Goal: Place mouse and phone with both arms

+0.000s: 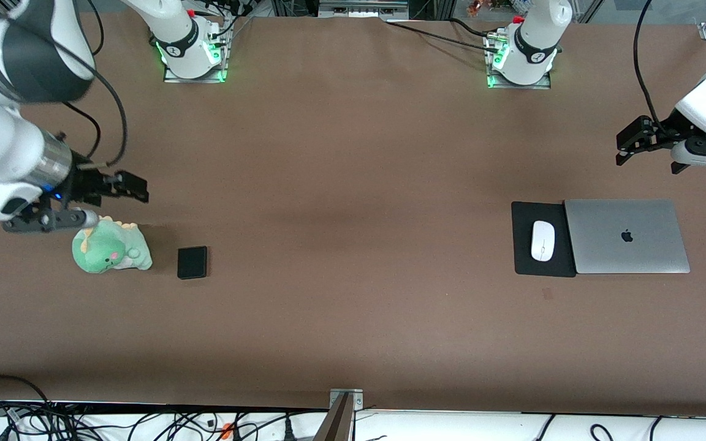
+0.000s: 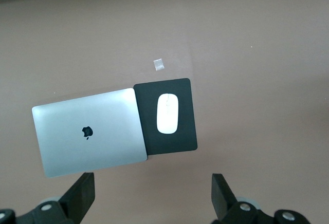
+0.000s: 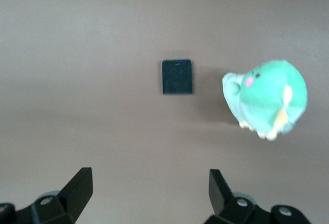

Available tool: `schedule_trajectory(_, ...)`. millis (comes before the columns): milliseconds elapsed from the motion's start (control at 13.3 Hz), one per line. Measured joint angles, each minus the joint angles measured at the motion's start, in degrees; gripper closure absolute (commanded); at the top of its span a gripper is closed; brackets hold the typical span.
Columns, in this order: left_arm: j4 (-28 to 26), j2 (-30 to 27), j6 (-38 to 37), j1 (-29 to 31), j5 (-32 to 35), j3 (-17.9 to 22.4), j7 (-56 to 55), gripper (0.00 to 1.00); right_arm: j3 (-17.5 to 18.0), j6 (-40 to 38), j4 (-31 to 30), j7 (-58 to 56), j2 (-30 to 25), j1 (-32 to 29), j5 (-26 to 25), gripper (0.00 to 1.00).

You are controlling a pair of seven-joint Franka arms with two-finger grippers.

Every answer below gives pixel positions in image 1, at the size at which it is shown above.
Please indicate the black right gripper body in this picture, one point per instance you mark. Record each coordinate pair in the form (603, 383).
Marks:
(85, 184)

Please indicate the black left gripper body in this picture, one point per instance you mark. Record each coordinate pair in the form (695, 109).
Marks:
(664, 131)

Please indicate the small black square box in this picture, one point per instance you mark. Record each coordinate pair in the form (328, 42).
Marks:
(192, 263)

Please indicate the white computer mouse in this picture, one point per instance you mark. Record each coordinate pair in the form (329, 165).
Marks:
(542, 236)

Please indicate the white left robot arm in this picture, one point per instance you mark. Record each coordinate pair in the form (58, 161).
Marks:
(534, 37)

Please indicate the black mouse pad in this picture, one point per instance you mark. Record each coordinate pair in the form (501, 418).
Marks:
(521, 245)

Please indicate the green dinosaur plush toy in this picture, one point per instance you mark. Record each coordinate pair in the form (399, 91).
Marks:
(108, 251)

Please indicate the silver laptop with apple logo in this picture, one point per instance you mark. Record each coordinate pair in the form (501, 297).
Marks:
(610, 236)

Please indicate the orange small figurine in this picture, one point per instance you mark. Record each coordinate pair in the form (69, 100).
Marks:
(478, 7)

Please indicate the grey metal box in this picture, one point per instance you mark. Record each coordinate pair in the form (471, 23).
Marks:
(362, 7)

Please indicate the white lower shelf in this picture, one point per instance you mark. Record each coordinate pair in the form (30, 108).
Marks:
(451, 429)

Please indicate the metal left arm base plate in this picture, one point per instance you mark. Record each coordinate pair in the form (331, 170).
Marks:
(540, 84)

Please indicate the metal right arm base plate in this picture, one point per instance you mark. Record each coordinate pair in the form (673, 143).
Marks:
(193, 78)

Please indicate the metal table edge bracket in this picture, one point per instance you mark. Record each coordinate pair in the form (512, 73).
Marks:
(342, 413)

